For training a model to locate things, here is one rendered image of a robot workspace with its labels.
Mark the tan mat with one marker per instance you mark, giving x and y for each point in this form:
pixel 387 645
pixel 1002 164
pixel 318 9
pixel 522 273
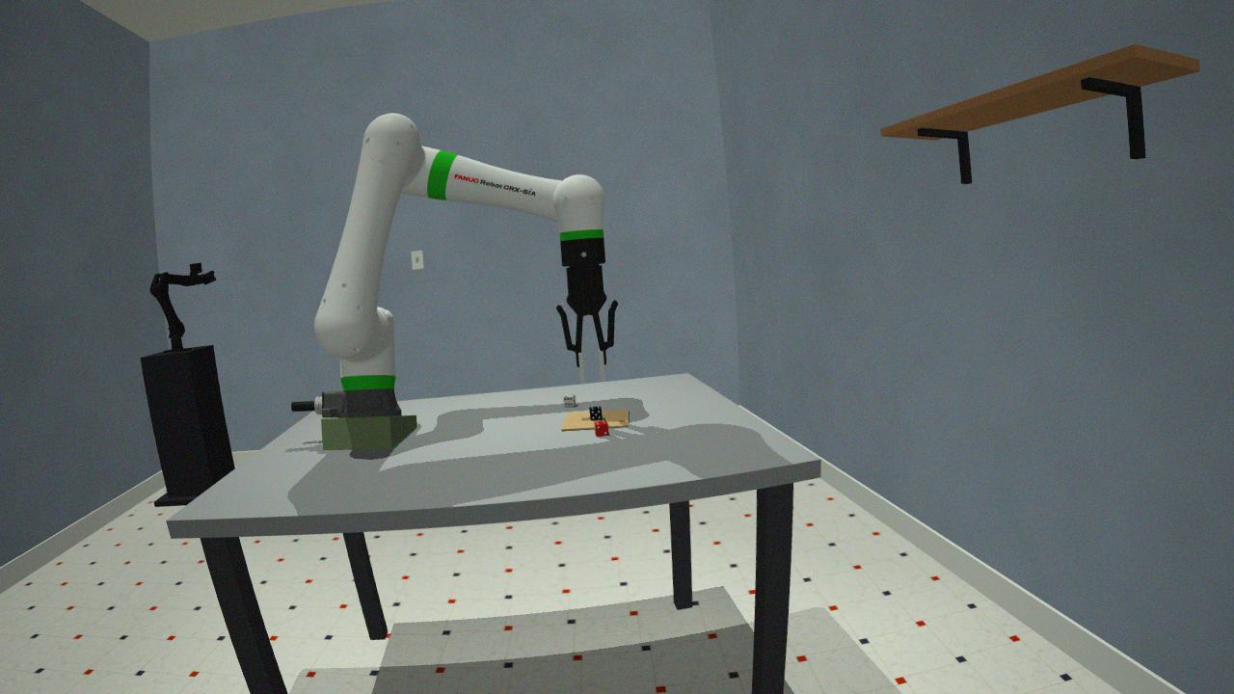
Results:
pixel 582 421

